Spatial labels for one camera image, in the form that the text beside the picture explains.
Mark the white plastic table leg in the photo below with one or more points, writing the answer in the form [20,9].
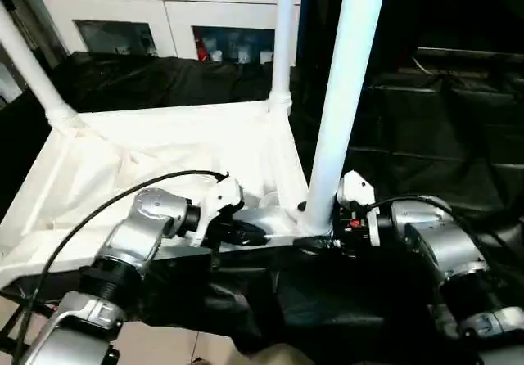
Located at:
[282,38]
[348,70]
[37,70]

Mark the black work mat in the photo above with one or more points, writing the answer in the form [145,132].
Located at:
[434,136]

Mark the red bottle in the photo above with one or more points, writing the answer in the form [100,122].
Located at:
[202,50]

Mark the dark low shelf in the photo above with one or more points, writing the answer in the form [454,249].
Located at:
[475,58]

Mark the white cabinet with glass doors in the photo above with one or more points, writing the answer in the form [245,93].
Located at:
[164,5]

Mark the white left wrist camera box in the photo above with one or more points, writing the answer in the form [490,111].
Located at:
[219,205]

